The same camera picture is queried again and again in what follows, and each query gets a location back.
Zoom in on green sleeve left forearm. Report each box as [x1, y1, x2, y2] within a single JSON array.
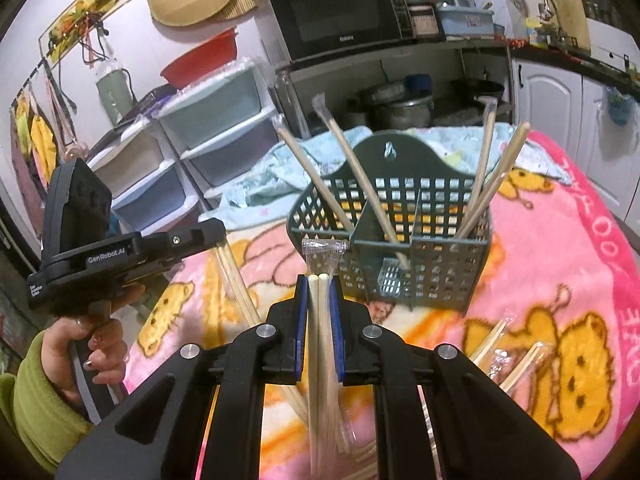
[[1, 333, 92, 479]]

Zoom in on white kitchen cabinets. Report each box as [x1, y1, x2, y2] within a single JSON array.
[[512, 60, 639, 220]]

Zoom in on left hand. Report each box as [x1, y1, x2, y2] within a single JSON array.
[[36, 314, 127, 408]]

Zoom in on pastel plastic drawer unit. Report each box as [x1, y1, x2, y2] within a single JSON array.
[[88, 58, 278, 234]]

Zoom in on pink orange cartoon blanket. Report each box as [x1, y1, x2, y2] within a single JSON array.
[[125, 132, 639, 479]]

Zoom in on wrapped chopsticks pair on blanket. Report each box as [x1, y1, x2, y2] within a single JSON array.
[[215, 238, 308, 426]]

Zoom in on green thermos bottle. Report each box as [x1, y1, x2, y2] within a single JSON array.
[[96, 58, 134, 126]]

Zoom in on light blue patterned blanket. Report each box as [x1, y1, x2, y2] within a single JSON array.
[[199, 123, 572, 231]]

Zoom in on green perforated utensil basket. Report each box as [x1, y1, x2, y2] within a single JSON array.
[[286, 130, 492, 313]]

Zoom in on red plastic basin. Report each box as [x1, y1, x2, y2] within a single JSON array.
[[160, 27, 238, 89]]

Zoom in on steel cooking pot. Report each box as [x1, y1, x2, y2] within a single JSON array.
[[376, 92, 434, 130]]

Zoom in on black microwave oven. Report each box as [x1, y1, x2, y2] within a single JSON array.
[[256, 0, 413, 66]]

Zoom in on metal shelf rack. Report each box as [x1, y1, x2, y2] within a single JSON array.
[[274, 39, 512, 139]]

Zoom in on rectangular wooden cutting board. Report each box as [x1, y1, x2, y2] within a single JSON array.
[[553, 0, 590, 51]]

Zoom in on fruit picture on wall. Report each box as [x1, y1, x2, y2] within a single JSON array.
[[38, 0, 130, 65]]

